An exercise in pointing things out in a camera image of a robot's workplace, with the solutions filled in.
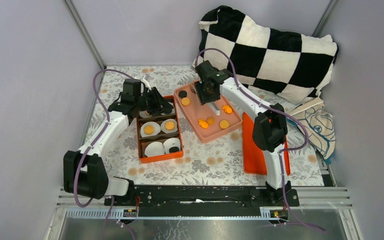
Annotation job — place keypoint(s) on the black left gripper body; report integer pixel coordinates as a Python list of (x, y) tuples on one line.
[(139, 102)]

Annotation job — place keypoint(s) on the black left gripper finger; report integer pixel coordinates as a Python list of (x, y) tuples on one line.
[(153, 106), (156, 93)]

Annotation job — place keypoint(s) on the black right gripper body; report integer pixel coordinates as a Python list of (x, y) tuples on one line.
[(203, 93)]

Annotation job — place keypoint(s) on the metal serving tongs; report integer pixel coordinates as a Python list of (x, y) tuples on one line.
[(211, 105)]

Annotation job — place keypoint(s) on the yellow round biscuit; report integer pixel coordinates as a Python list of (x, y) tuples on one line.
[(170, 125), (224, 124), (185, 101), (148, 129)]

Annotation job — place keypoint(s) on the orange fish cookie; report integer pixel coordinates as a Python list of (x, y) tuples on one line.
[(203, 124), (227, 109)]

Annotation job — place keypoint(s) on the orange cookie box with liners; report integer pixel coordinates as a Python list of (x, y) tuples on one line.
[(143, 142)]

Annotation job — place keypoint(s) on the pink cookie tray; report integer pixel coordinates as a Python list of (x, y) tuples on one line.
[(195, 111)]

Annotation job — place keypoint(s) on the black sandwich cookie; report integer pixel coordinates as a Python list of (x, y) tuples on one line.
[(182, 94), (173, 149)]

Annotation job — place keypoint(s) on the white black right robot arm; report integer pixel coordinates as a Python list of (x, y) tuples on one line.
[(250, 104)]

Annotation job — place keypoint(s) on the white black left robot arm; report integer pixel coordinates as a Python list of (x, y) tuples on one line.
[(84, 172)]

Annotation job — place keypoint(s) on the white paper liner top right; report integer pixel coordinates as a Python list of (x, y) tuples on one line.
[(169, 109)]

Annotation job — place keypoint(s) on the white paper liner top left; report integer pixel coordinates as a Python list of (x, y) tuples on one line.
[(145, 114)]

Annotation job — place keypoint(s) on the white paper liner middle right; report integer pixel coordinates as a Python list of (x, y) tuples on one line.
[(166, 131)]

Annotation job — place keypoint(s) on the swirl butter cookie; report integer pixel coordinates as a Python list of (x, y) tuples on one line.
[(210, 121)]

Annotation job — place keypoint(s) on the yellow round biscuit bottom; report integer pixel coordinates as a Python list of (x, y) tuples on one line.
[(224, 124)]

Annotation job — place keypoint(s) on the floral tablecloth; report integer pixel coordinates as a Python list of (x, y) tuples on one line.
[(219, 162)]

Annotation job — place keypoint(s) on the orange box lid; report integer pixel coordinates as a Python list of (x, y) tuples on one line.
[(253, 155)]

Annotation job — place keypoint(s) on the black white checkered pillow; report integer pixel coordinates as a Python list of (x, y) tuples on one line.
[(291, 65)]

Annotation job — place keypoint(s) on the beige blue printed cloth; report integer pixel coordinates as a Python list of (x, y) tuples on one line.
[(319, 126)]

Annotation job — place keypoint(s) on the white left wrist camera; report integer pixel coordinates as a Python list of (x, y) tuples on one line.
[(145, 81)]

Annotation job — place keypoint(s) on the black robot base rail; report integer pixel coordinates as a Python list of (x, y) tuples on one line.
[(204, 201)]

